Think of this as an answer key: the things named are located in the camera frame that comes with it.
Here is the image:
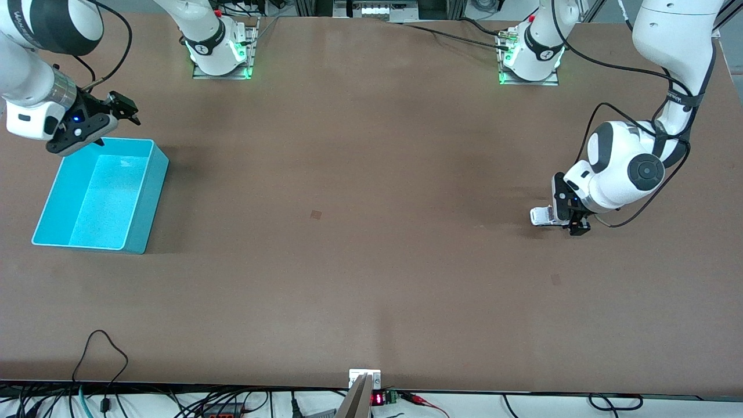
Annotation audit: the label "white mounting bracket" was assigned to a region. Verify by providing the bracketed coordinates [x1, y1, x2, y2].
[349, 369, 382, 388]

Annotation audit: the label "grey camera mount bar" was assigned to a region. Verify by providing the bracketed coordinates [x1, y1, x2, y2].
[336, 373, 373, 418]

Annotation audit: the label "aluminium profile corner bracket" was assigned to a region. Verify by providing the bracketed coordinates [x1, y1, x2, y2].
[709, 0, 743, 40]

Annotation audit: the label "red clip leads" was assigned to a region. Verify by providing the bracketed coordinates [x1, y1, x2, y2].
[399, 392, 450, 418]

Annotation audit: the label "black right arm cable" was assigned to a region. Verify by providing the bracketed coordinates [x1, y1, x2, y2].
[73, 0, 133, 92]

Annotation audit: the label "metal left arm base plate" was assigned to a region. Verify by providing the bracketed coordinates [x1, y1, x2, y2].
[498, 29, 560, 87]

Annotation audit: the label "coiled black cable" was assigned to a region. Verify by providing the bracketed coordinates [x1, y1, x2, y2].
[588, 394, 644, 413]

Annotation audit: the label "turquoise plastic bin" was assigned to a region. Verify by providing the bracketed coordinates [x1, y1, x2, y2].
[31, 137, 169, 255]

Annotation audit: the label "aluminium equipment rack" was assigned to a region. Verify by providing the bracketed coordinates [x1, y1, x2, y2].
[293, 0, 468, 23]

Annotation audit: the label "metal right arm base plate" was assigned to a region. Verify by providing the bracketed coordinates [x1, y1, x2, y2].
[192, 16, 259, 80]

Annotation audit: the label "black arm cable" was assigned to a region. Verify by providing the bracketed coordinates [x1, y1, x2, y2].
[551, 0, 694, 228]
[73, 0, 133, 92]

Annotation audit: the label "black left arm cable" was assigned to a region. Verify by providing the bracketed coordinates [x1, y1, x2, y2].
[551, 0, 694, 228]

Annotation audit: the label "black cable across table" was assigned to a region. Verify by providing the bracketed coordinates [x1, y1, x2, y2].
[401, 17, 513, 52]

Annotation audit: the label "looped thin black cable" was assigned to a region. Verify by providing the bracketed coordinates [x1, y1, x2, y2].
[71, 330, 129, 414]

